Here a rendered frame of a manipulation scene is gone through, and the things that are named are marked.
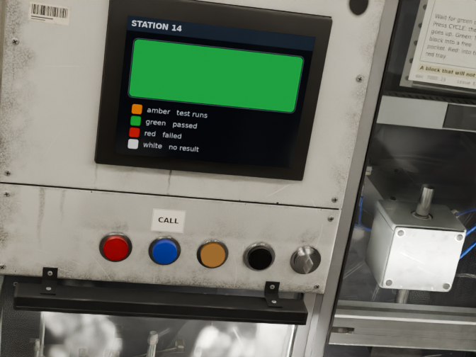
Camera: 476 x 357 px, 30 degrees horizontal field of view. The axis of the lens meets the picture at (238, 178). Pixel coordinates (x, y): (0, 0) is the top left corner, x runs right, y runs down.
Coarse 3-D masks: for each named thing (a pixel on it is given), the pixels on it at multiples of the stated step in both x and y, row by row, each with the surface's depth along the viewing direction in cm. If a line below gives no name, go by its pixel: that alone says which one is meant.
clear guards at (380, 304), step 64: (448, 0) 104; (448, 64) 107; (384, 128) 109; (448, 128) 110; (384, 192) 112; (448, 192) 113; (384, 256) 116; (448, 256) 117; (0, 320) 111; (64, 320) 113; (128, 320) 114; (192, 320) 115; (384, 320) 120; (448, 320) 121
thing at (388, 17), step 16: (384, 16) 103; (384, 32) 104; (384, 48) 105; (384, 64) 106; (368, 80) 106; (368, 96) 107; (368, 112) 108; (368, 128) 108; (352, 160) 110; (352, 176) 111; (352, 192) 112; (352, 208) 112; (336, 240) 114; (336, 256) 115; (336, 272) 116; (336, 288) 117; (320, 320) 118; (304, 336) 119; (320, 336) 119; (304, 352) 120; (320, 352) 120
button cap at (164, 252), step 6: (156, 246) 108; (162, 246) 108; (168, 246) 109; (174, 246) 109; (156, 252) 109; (162, 252) 109; (168, 252) 109; (174, 252) 109; (156, 258) 109; (162, 258) 109; (168, 258) 109; (174, 258) 109
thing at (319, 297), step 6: (318, 294) 117; (318, 300) 117; (318, 306) 117; (312, 312) 118; (318, 312) 118; (312, 318) 118; (318, 318) 118; (312, 324) 118; (312, 330) 119; (312, 336) 119; (312, 342) 119; (306, 348) 120; (306, 354) 120
